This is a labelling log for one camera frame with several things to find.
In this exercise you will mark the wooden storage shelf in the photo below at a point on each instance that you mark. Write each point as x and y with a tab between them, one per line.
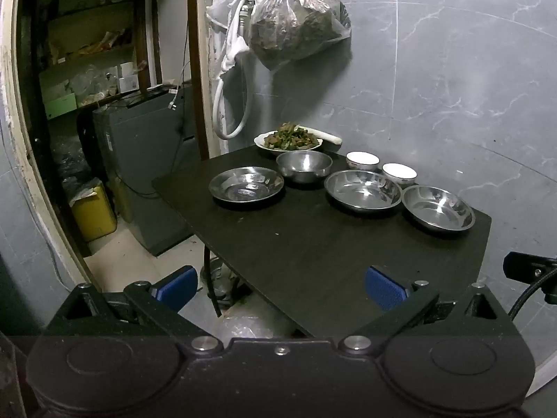
87	21

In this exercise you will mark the white plate of stir-fry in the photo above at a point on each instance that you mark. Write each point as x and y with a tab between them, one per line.
289	137

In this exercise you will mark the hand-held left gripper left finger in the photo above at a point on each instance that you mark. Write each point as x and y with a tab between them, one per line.
178	288

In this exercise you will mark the steel plate with sticker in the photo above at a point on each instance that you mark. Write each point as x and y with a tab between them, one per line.
261	180

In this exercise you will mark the clear bag of dried goods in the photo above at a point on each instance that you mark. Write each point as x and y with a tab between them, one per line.
296	21

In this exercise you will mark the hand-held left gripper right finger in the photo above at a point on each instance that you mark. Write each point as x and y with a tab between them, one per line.
383	289

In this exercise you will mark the white ceramic bowl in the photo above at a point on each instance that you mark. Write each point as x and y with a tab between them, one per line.
398	173
361	159

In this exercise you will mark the deep steel bowl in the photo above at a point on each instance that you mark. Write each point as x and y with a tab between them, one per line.
304	170

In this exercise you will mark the yellow plastic jug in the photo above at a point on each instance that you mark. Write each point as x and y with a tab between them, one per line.
93	217

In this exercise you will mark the grey cabinet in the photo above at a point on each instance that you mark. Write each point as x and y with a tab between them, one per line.
143	161

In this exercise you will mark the green box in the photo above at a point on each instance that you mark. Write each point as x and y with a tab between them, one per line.
61	105

